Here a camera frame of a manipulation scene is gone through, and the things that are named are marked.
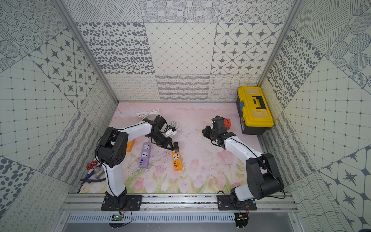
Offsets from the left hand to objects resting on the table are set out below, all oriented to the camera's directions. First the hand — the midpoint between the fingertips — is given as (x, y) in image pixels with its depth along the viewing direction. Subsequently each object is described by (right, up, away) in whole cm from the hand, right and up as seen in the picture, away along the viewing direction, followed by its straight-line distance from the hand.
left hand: (173, 147), depth 91 cm
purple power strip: (-17, -5, -2) cm, 18 cm away
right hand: (+20, +9, 0) cm, 22 cm away
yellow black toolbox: (+53, +23, +2) cm, 58 cm away
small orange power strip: (+3, -7, -5) cm, 9 cm away
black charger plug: (+2, +1, -3) cm, 4 cm away
